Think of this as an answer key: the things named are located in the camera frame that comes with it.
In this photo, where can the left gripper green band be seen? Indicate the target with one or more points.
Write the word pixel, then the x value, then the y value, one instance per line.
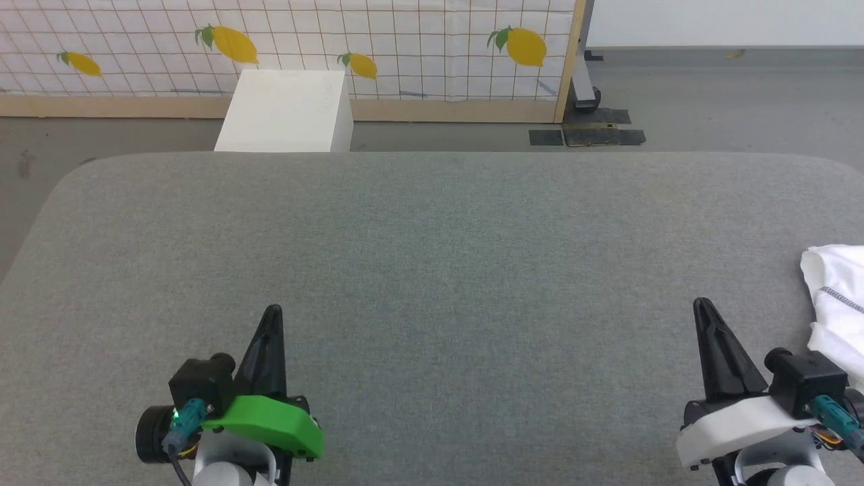
pixel 270 425

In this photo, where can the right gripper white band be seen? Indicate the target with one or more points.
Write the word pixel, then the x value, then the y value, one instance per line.
pixel 729 428

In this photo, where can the white garment with black stitching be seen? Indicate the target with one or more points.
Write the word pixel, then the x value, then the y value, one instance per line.
pixel 840 304

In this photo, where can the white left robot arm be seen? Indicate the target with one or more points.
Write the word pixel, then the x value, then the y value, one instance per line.
pixel 233 466

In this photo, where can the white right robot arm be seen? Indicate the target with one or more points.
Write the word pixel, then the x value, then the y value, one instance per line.
pixel 776 469

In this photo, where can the grey fabric sofa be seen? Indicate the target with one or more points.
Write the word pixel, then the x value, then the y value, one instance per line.
pixel 439 283

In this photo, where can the white cardboard box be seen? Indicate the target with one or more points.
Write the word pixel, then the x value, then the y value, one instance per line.
pixel 287 111

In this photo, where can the large dark floor plate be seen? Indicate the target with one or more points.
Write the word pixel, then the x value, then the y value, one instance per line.
pixel 604 131

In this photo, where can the small black floor plate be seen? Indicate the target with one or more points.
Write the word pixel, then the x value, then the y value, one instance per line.
pixel 546 138

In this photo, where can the grey panel stand with caster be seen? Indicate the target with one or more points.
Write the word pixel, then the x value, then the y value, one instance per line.
pixel 586 88

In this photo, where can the lemon print partition panel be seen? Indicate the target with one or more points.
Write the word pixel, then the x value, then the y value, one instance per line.
pixel 304 40

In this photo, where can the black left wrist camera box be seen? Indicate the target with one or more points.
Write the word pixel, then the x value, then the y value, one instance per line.
pixel 199 385

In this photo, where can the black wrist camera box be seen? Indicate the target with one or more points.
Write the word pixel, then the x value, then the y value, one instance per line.
pixel 806 378
pixel 199 385

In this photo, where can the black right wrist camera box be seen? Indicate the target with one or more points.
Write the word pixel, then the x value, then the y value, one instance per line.
pixel 806 378

